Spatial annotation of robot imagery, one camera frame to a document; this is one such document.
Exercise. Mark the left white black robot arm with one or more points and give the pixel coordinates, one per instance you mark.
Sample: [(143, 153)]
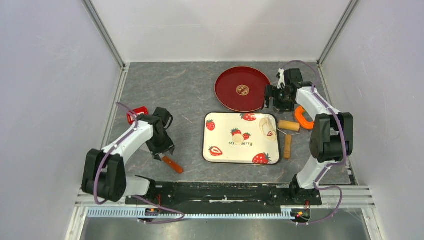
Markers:
[(104, 176)]

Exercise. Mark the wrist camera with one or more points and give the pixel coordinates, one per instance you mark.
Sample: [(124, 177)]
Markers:
[(165, 117), (291, 77)]

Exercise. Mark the wooden dough roller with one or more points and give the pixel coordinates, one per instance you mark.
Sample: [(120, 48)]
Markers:
[(283, 127)]

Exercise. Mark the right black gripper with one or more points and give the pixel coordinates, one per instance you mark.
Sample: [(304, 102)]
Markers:
[(269, 92)]

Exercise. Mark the white dough piece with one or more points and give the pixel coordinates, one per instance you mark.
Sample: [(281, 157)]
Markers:
[(238, 139)]

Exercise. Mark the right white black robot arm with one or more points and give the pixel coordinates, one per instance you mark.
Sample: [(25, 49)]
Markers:
[(331, 140)]

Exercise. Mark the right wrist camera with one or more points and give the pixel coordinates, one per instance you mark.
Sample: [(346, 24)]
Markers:
[(291, 77)]

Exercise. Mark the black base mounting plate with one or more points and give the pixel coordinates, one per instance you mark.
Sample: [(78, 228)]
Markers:
[(226, 197)]

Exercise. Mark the metal scraper orange handle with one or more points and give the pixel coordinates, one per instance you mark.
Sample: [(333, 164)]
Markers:
[(166, 159)]

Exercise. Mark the round red plate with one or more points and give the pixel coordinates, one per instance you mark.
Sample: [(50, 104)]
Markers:
[(241, 89)]

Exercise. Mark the aluminium frame rail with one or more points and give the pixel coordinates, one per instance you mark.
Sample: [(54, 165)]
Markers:
[(348, 197)]

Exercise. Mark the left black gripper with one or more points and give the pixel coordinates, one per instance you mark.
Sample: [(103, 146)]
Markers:
[(168, 144)]

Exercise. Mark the orange curved toy track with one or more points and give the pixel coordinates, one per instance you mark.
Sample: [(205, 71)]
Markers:
[(300, 118)]

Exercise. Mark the white strawberry tray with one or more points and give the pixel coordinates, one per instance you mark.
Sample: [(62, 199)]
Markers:
[(260, 147)]

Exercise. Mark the red toy brick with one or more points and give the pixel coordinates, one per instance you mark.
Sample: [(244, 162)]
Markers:
[(136, 112)]

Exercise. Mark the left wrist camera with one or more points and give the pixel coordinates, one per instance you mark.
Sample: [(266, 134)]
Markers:
[(165, 117)]

